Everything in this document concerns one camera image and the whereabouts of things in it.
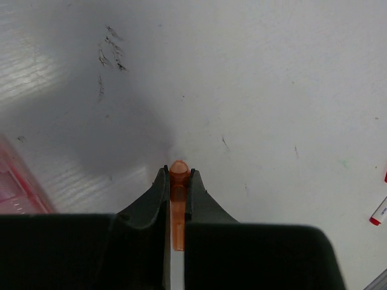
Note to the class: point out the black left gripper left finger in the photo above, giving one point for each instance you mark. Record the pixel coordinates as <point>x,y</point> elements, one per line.
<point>126,250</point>

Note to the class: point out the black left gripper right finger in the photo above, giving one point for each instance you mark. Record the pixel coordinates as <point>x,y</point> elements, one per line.
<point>222,253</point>

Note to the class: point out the pink highlighter pen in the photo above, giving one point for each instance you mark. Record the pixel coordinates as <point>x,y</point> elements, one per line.
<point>20,191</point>

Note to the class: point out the orange highlighter pen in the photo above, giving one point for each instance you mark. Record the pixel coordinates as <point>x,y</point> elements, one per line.
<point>179,174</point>

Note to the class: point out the white pen with red tip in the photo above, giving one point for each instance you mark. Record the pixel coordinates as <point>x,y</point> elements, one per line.
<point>380,214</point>

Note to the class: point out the aluminium rail frame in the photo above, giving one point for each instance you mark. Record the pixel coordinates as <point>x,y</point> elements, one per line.
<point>379,283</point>

